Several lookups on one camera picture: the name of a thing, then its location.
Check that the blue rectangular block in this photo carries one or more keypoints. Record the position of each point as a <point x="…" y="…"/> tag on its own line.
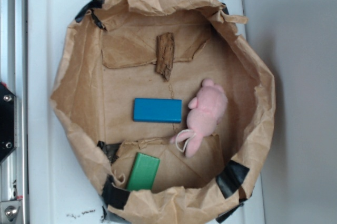
<point x="154" y="110"/>

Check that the brown paper bag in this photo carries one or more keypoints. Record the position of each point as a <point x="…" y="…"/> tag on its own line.
<point x="109" y="59"/>

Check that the pink plush toy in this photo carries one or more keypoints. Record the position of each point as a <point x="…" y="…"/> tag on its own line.
<point x="206" y="111"/>

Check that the metal frame rail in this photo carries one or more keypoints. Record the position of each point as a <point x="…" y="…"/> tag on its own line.
<point x="14" y="170"/>

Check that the black bracket with screws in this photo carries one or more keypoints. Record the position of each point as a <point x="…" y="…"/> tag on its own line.
<point x="7" y="121"/>

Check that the white plastic bin lid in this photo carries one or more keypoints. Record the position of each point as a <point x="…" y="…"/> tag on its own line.
<point x="59" y="191"/>

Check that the green rectangular block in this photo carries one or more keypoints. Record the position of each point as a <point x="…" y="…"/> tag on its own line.
<point x="143" y="172"/>

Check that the brown bark piece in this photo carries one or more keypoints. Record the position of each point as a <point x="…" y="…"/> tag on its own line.
<point x="165" y="48"/>

